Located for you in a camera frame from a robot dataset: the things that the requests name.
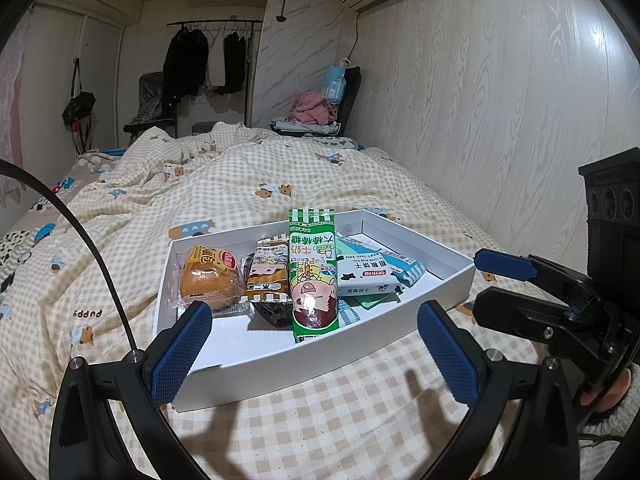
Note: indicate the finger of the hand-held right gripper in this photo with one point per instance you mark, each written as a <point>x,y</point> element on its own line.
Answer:
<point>510,316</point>
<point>502,263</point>

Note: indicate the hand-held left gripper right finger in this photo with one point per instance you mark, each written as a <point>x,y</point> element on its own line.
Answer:
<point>447,355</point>

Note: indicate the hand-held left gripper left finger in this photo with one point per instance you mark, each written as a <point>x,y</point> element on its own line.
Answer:
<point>182,355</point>

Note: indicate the orange bread packet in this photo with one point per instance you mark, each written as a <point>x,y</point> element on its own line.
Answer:
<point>207,280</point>

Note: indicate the mint green tube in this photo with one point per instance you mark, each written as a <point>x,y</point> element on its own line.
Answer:
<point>375,302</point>

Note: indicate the speckled hair claw clip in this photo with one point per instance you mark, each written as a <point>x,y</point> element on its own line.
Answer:
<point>265,316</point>

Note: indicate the blue striped snack packet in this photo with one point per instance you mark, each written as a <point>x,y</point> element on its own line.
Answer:
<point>407,267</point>

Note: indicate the white cardboard box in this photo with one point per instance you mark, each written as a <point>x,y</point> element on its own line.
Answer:
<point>350,360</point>

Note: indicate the person's right forearm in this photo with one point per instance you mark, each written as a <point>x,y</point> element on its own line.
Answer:
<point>617,422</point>

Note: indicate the person's right hand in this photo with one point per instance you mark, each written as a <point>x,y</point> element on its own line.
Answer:
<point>625,390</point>

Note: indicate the white cow print biscuit packet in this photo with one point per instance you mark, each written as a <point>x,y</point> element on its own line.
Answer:
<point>365,275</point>

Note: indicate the brown cartoon snack packet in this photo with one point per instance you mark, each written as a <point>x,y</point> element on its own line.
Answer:
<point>267,275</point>

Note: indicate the green cartoon candy packet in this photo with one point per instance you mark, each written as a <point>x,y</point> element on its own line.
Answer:
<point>312,280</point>

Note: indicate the cartoon patterned bed sheet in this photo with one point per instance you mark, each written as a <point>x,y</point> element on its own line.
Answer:
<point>30,240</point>

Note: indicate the heart print pillow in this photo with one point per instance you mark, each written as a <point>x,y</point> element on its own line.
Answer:
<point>332,141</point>

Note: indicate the blue flat item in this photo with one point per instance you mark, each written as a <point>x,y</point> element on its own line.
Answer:
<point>115,152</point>

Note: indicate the black high-back chair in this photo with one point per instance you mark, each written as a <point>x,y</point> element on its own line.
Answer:
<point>352,90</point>

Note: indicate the blue tissue pack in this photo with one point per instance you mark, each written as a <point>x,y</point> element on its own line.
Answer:
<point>335,85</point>

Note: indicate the striped cloth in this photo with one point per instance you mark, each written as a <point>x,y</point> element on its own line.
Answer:
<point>147,112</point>

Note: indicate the pink clothes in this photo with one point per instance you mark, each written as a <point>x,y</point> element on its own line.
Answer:
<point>312,107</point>

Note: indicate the folded grey white cloth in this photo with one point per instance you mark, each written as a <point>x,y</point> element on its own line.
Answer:
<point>290,127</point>

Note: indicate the black hanging bag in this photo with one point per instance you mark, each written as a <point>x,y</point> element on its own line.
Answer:
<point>79,105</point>

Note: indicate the black hanging coat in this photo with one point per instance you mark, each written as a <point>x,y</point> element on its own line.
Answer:
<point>182,65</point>

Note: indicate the white hanging garment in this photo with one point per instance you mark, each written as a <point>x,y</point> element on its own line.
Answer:
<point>216,62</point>

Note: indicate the black hanging garment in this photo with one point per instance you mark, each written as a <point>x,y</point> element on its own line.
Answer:
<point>235,60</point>

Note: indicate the pink lace curtain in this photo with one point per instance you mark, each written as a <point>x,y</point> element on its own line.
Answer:
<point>10,110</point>

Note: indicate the white wardrobe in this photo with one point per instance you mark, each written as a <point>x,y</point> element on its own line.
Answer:
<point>65,70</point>

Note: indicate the black clothes on rack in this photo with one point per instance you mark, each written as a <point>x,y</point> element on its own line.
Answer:
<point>215,22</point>

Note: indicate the black wall fixture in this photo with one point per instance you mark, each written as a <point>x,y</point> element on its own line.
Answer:
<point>283,10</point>

